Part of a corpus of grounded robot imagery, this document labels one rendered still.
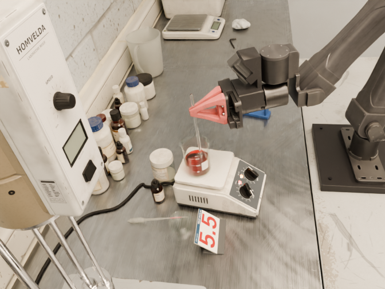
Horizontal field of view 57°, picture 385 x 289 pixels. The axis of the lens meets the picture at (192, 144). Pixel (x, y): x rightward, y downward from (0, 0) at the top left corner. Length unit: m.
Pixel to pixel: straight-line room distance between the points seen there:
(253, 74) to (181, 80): 0.66
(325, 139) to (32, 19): 0.85
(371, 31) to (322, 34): 1.54
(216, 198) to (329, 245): 0.26
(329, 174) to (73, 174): 0.69
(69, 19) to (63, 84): 0.83
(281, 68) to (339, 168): 0.35
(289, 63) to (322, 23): 1.56
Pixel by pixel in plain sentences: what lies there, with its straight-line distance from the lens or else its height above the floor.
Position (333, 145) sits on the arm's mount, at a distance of 1.02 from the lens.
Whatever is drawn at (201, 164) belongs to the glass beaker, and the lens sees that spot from 0.79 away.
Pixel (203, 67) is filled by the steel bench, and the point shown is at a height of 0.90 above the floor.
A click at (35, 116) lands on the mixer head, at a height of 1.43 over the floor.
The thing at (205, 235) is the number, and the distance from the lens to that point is 0.80.
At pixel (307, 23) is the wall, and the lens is 2.27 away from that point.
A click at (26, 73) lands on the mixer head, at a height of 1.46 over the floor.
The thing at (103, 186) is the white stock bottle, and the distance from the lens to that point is 0.96.
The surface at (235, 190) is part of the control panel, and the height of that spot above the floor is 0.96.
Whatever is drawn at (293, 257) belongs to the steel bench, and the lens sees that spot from 0.81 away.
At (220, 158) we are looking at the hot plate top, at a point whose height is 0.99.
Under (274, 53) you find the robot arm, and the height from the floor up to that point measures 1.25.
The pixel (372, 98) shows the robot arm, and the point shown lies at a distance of 0.87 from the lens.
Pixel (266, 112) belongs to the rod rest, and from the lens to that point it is 1.11.
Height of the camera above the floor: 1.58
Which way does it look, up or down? 41 degrees down
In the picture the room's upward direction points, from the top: 8 degrees counter-clockwise
